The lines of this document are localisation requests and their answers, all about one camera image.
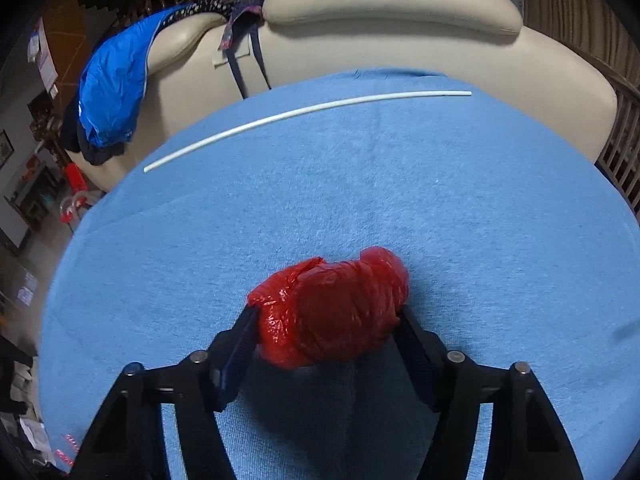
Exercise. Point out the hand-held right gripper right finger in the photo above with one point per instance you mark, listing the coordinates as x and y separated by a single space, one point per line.
420 356

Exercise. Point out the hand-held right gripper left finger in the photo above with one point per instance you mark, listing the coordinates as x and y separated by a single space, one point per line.
240 346

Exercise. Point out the red plastic bag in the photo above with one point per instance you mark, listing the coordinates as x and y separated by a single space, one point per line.
330 310

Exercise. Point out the red plastic stool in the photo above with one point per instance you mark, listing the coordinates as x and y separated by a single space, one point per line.
74 175

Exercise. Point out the black clothing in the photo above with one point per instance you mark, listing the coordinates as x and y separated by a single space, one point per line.
95 155

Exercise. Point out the dark wooden shelf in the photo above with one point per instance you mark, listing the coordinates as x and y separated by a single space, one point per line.
35 185

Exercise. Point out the thin white rod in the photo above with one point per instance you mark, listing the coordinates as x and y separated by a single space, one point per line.
450 93

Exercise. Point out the wooden railing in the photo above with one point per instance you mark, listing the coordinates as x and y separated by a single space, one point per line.
625 160

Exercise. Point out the blue jacket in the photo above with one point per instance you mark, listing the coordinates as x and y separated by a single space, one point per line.
115 85

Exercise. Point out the cream leather sofa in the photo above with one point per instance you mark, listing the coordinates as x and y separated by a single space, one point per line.
400 35

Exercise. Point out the dark polka dot garment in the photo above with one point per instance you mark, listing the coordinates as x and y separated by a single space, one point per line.
210 5

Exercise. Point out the wall calendar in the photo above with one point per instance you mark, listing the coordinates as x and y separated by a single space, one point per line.
45 60

